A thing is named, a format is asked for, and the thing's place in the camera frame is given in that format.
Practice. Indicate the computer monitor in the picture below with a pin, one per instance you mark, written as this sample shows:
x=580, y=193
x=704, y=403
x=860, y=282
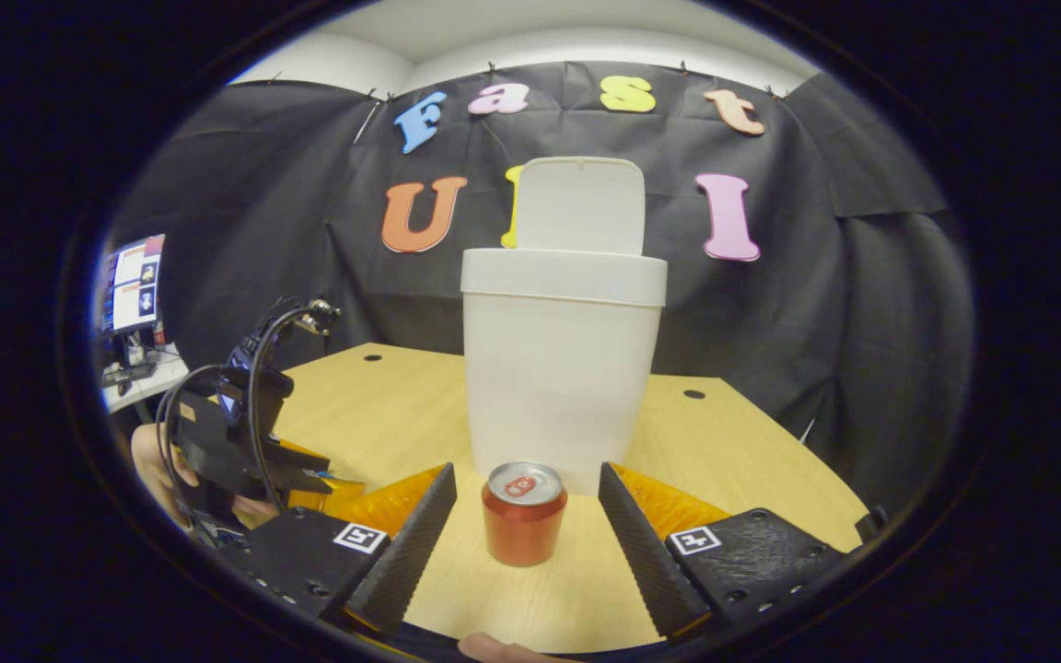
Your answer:
x=134, y=285

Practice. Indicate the white side table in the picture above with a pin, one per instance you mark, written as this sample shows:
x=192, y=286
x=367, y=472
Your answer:
x=157, y=373

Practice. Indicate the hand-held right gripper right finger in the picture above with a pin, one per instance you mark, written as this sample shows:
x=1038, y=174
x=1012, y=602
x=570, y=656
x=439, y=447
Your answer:
x=641, y=552

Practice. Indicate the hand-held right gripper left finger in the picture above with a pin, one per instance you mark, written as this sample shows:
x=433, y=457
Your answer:
x=411, y=552

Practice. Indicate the white desktop garbage bin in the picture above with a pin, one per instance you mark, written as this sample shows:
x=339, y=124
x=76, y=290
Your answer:
x=558, y=368

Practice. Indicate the red pop can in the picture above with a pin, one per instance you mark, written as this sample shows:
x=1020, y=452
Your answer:
x=523, y=529

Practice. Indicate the wooden desktop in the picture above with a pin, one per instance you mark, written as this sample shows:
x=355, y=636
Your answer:
x=724, y=460

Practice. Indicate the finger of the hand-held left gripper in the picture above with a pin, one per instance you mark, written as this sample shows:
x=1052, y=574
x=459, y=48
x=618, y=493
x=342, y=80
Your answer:
x=342, y=488

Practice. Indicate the black backdrop cloth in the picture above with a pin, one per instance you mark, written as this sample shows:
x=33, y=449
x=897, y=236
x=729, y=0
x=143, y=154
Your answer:
x=816, y=322

